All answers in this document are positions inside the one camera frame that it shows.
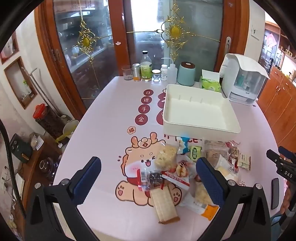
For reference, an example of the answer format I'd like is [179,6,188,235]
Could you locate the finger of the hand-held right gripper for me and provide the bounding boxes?
[279,146,296,160]
[266,149,285,167]

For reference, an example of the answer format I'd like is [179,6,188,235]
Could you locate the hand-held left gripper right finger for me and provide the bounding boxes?
[196,157,271,241]

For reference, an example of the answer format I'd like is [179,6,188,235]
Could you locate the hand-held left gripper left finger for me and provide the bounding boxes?
[25,157,102,241]

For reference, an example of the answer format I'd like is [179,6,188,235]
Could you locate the orange puffed rice packet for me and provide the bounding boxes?
[179,178,220,220]

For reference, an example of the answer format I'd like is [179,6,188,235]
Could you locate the bread picture snack packet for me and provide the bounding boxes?
[174,160,197,179]

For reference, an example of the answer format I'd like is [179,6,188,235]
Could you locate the green snack packet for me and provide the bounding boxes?
[188,146,204,163]

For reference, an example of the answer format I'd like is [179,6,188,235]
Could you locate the small white brown snack packet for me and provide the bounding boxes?
[238,153,251,171]

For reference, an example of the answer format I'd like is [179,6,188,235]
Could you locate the clear red snack packet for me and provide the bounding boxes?
[225,141,241,172]

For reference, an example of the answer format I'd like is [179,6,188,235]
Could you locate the blue and white snack packet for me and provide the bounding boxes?
[178,137,193,155]

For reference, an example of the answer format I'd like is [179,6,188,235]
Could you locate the clear rice cracker packet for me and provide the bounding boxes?
[154,144,178,172]

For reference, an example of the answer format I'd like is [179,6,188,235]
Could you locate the long wafer packet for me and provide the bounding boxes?
[150,186,180,225]

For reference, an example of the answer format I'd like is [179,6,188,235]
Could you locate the dark chocolate snack packet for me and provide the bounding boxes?
[136,168,166,192]

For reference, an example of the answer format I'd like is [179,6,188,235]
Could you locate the white plastic tray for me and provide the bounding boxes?
[162,84,241,136]

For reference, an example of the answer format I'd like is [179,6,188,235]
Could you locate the person's right forearm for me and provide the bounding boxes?
[280,181,296,216]

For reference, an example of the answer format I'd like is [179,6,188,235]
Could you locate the black flat phone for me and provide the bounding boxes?
[270,178,280,210]

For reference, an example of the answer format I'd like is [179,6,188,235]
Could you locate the glass jar black lid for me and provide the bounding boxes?
[38,158,58,179]

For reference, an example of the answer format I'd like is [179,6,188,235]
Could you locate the wooden cabinets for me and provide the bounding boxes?
[257,66,296,149]

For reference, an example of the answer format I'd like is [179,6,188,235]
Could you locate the wooden side table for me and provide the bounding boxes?
[14,134,63,232]

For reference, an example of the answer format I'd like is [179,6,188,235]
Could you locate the red lid storage jar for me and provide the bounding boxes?
[33,104,65,139]

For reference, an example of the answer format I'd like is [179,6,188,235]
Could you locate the black small appliance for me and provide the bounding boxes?
[9,133,33,160]

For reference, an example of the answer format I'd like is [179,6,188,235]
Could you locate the white cup cabinet appliance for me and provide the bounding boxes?
[219,53,270,106]

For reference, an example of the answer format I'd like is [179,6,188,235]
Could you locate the grey mop pole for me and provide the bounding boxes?
[30,68,60,116]

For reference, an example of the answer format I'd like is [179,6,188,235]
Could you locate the green tissue pack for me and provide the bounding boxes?
[200,70,222,92]

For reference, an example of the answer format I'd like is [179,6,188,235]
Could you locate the teal canister brown lid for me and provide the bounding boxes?
[177,61,196,87]

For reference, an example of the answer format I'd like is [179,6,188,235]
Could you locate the clear drinking glass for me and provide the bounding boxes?
[122,65,133,81]

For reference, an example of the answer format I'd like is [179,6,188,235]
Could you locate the white squeeze bottle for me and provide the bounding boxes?
[162,57,178,84]

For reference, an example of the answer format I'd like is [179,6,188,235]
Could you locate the metal drink can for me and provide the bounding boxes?
[132,64,141,82]

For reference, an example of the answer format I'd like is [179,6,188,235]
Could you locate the green label oil bottle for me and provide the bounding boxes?
[140,50,153,82]

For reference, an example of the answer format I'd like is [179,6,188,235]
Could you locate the gold door ornament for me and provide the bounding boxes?
[155,5,197,62]
[77,20,96,63]

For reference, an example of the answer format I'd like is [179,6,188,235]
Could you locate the wooden framed glass door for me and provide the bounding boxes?
[122,0,250,81]
[35,0,130,121]

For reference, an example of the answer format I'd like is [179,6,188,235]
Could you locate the white pitcher yellow handle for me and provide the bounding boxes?
[55,119,79,146]

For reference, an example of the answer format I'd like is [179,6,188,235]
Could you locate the black cable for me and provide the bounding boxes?
[0,119,22,209]

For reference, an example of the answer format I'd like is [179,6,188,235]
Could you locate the wooden wall niche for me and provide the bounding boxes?
[3,57,37,109]

